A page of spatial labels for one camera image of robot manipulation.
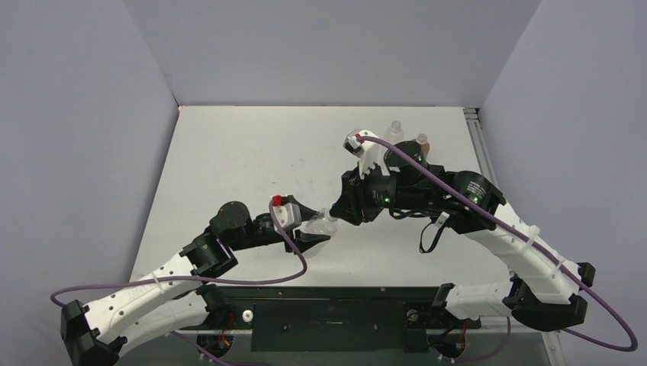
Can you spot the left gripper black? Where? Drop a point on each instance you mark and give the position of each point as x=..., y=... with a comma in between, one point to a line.
x=304, y=239

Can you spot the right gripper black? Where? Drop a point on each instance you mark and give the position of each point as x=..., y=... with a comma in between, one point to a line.
x=351, y=197

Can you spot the clear plastic bottle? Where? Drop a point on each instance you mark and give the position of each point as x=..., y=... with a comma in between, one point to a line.
x=319, y=225

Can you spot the blue white bottle cap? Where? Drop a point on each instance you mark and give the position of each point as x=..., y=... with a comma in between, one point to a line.
x=329, y=215

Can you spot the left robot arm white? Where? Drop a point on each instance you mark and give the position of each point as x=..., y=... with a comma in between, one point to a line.
x=181, y=293

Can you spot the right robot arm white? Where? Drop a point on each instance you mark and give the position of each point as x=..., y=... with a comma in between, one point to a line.
x=543, y=291

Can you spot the clear empty bottle upright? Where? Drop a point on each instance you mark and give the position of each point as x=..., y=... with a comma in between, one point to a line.
x=394, y=133

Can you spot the tea bottle red label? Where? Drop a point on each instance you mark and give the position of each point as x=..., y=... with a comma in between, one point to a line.
x=422, y=140

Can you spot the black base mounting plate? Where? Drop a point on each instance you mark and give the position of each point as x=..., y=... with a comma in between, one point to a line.
x=331, y=319

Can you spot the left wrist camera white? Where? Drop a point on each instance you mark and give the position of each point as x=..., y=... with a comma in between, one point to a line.
x=287, y=213

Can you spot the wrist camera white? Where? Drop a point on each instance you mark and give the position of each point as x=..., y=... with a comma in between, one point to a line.
x=366, y=151
x=287, y=213

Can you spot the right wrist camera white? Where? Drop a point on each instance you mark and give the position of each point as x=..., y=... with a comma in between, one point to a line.
x=366, y=151

